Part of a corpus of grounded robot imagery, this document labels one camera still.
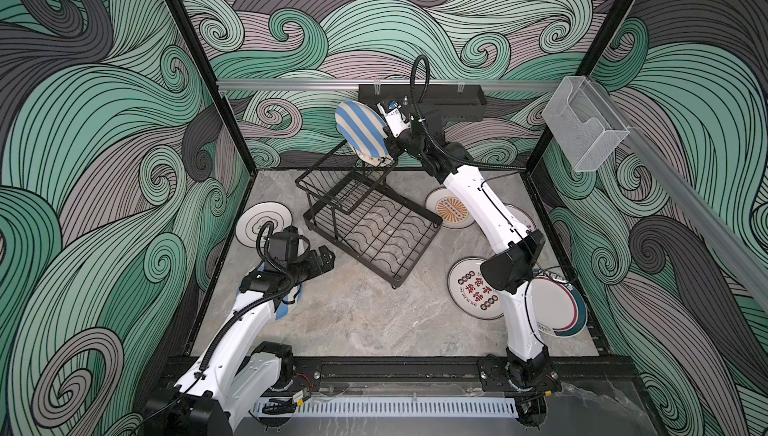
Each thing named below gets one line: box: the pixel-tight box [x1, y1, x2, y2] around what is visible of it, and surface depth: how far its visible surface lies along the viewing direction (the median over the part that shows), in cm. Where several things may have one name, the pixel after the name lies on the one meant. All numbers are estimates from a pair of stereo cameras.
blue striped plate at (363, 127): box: [335, 101, 388, 157], surface depth 86 cm
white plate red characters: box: [446, 256, 504, 321], surface depth 87 cm
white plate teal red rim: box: [527, 276, 589, 338], surface depth 83 cm
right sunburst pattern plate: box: [503, 203, 537, 230], surface depth 106 cm
